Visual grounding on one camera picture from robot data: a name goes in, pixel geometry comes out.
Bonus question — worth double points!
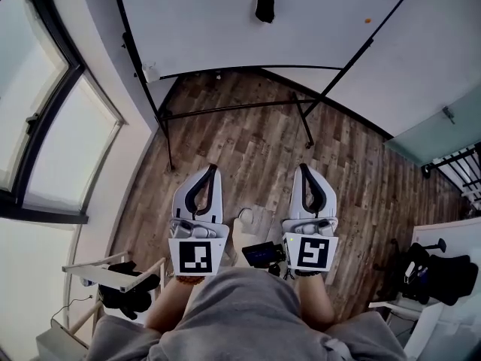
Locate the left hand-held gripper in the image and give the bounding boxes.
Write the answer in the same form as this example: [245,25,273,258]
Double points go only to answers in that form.
[168,163,230,277]

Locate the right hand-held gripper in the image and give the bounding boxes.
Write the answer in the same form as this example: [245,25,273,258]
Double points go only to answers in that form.
[281,162,339,272]

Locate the black and white box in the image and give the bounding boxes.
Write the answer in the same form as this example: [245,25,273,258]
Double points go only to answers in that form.
[255,0,276,24]

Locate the person's left forearm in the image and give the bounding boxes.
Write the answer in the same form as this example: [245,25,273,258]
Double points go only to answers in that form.
[144,276,206,332]

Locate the person's right forearm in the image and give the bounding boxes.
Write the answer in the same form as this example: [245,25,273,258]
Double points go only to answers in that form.
[295,275,336,332]

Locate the beige trousers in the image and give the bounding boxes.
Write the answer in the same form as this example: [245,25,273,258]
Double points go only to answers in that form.
[231,218,252,267]

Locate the black device with screen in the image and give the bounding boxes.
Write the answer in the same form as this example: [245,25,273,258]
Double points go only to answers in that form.
[241,241,287,269]

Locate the grey hoodie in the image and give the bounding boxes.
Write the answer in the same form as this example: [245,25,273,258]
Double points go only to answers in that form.
[86,267,409,361]

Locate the black clothing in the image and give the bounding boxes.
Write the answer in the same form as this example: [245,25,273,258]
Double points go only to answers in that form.
[98,260,161,321]

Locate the white wooden chair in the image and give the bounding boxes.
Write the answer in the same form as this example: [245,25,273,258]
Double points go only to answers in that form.
[62,251,167,338]

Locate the frosted glass panel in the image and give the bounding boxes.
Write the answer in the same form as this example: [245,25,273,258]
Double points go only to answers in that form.
[383,84,481,167]

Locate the white plastic corner holder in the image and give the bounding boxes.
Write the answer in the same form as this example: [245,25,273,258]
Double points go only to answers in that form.
[142,62,161,83]

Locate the black metal railing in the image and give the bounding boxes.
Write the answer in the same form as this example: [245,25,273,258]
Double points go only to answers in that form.
[420,147,481,203]

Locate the black bag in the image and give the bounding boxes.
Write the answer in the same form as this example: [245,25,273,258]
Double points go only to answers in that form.
[400,238,479,308]

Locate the black framed window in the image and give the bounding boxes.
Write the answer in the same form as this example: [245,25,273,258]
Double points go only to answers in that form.
[0,0,126,225]

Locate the white desk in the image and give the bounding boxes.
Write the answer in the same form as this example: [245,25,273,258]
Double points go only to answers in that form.
[368,216,481,361]

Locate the brown beaded bracelet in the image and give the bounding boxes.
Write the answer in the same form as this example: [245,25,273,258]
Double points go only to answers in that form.
[174,274,206,287]

